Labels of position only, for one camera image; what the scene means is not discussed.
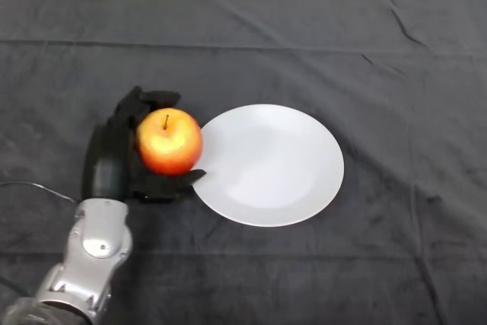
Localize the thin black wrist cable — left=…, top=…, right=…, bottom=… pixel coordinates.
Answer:
left=0, top=181, right=79, bottom=204

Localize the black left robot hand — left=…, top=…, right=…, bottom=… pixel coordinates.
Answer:
left=81, top=85, right=208, bottom=206

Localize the black table cloth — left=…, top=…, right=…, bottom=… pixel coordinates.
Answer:
left=0, top=0, right=487, bottom=325

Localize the white round plate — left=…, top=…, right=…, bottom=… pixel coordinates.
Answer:
left=189, top=104, right=345, bottom=228

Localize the red yellow apple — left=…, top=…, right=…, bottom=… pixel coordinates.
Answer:
left=135, top=108, right=204, bottom=177

